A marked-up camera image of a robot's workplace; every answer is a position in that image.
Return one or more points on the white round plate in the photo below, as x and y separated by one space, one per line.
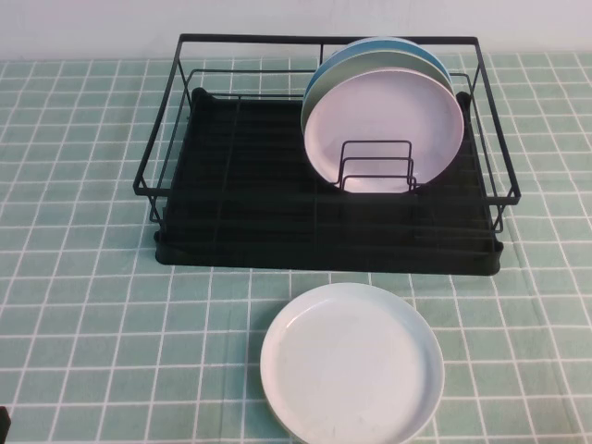
351 370

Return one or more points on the blue round plate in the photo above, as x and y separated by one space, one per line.
402 43

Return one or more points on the pink round plate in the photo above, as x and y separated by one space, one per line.
370 120

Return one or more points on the light green round plate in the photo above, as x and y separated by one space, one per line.
370 59

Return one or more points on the green checkered tablecloth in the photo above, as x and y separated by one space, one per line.
92 324

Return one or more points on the black plastic drip tray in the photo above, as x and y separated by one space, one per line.
259 240

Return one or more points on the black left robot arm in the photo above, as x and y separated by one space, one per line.
3 427

